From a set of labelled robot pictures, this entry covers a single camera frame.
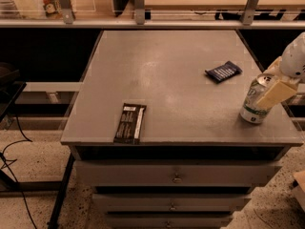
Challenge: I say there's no middle grey drawer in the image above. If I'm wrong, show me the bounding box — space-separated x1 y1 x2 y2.
92 194 251 213

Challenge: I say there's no green white 7up can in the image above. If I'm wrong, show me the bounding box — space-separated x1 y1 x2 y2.
240 73 273 124

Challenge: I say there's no metal shelf rail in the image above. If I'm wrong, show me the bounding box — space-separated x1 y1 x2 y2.
0 0 305 30

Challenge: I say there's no dark blue snack packet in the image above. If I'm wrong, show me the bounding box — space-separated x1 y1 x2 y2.
205 61 242 84

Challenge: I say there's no grey drawer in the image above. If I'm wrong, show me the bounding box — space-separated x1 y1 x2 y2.
106 213 233 229
75 160 280 187
92 194 251 213

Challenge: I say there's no black desk at left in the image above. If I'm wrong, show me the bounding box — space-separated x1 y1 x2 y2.
0 62 26 121

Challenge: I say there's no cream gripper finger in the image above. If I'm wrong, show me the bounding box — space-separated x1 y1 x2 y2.
264 56 282 77
256 79 297 110

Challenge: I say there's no grey drawer cabinet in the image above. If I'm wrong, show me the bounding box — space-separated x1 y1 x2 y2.
61 31 302 219

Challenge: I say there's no top grey drawer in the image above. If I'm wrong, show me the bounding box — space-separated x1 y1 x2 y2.
75 160 280 187

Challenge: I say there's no black floor cable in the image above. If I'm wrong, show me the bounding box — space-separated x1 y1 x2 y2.
0 112 39 229

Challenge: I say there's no dark brown snack bar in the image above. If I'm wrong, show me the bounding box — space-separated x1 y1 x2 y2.
113 103 147 145

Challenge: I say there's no white rounded gripper body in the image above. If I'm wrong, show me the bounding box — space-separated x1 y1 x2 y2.
279 32 305 79

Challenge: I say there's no bottom grey drawer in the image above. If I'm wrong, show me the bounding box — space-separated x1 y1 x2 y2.
106 213 233 229

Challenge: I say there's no cardboard box at right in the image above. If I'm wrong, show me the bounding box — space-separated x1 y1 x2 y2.
292 171 305 212

